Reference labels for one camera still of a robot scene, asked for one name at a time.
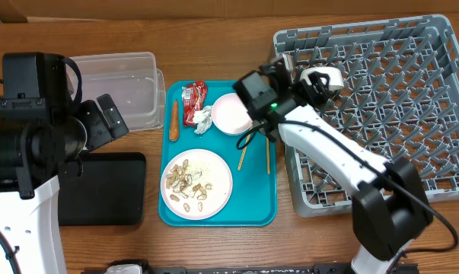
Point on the clear plastic bin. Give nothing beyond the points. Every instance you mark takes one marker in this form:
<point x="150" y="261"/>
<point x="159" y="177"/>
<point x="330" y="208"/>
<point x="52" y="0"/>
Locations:
<point x="133" y="81"/>

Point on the black plastic tray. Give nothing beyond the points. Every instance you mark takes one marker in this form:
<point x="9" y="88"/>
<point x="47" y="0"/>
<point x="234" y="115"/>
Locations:
<point x="110" y="191"/>

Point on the white plate with peanut shells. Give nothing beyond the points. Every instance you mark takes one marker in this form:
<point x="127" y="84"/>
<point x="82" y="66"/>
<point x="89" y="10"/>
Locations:
<point x="196" y="184"/>

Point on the teal plastic tray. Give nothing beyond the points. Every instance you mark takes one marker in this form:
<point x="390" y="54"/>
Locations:
<point x="253" y="202"/>

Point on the wooden chopstick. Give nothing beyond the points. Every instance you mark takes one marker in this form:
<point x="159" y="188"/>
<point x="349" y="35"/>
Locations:
<point x="241" y="161"/>
<point x="268" y="164"/>

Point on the white bowl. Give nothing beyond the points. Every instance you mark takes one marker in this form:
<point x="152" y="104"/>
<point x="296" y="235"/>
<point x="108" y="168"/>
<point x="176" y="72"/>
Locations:
<point x="335" y="81"/>

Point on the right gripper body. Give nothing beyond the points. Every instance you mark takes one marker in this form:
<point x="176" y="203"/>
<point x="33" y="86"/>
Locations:
<point x="301" y="87"/>

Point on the red snack wrapper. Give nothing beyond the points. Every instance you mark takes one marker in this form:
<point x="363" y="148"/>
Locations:
<point x="194" y="95"/>

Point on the white tissue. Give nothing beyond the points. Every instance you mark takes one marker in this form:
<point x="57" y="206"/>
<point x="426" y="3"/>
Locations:
<point x="203" y="120"/>

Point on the grey dish rack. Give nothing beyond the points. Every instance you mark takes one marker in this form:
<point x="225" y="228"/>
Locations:
<point x="401" y="90"/>

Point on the orange carrot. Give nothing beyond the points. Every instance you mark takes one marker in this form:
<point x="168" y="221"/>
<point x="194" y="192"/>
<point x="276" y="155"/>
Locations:
<point x="174" y="130"/>

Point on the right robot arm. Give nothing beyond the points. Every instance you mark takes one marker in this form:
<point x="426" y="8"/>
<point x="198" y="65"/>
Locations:
<point x="389" y="204"/>

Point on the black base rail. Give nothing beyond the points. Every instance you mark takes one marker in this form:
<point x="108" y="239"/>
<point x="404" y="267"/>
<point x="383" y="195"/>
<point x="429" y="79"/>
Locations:
<point x="142" y="266"/>

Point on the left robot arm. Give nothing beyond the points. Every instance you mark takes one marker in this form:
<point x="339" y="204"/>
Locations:
<point x="44" y="130"/>

